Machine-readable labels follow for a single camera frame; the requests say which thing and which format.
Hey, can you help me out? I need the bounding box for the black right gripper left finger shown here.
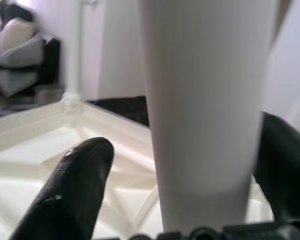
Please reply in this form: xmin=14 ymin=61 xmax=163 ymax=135
xmin=8 ymin=136 xmax=115 ymax=240

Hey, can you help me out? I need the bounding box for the black sofa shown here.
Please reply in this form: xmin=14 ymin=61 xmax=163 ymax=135
xmin=0 ymin=0 xmax=61 ymax=101

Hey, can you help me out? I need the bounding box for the white plastic table top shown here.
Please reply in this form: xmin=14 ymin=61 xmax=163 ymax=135
xmin=0 ymin=99 xmax=276 ymax=240

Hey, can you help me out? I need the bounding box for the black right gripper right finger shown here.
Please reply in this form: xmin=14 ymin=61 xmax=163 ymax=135
xmin=252 ymin=111 xmax=300 ymax=227

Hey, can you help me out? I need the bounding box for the beige cushion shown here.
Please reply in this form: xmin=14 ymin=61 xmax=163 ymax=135
xmin=0 ymin=17 xmax=38 ymax=60

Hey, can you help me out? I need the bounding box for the white plastic table leg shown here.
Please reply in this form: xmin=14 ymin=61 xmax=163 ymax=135
xmin=139 ymin=0 xmax=281 ymax=232
xmin=64 ymin=0 xmax=84 ymax=107

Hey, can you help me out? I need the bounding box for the black table cloth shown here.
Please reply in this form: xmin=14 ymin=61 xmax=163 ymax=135
xmin=88 ymin=95 xmax=151 ymax=129

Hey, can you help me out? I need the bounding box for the grey cushion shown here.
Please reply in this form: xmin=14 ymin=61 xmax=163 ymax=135
xmin=0 ymin=66 xmax=39 ymax=98
xmin=0 ymin=34 xmax=45 ymax=69

